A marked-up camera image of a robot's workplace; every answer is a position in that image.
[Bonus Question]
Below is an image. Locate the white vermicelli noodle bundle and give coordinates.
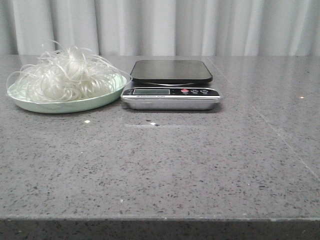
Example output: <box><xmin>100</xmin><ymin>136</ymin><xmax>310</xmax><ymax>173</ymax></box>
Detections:
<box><xmin>6</xmin><ymin>45</ymin><xmax>132</xmax><ymax>104</ymax></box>

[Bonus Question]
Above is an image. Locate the black silver kitchen scale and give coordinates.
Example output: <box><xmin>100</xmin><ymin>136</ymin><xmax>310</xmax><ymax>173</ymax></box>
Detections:
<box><xmin>120</xmin><ymin>60</ymin><xmax>222</xmax><ymax>111</ymax></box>

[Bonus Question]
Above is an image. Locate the light green round plate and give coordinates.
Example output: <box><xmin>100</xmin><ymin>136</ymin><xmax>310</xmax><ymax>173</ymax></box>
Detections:
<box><xmin>7</xmin><ymin>73</ymin><xmax>132</xmax><ymax>114</ymax></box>

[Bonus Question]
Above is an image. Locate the white pleated curtain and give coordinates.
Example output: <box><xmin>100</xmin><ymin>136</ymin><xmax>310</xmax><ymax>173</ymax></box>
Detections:
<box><xmin>0</xmin><ymin>0</ymin><xmax>320</xmax><ymax>56</ymax></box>

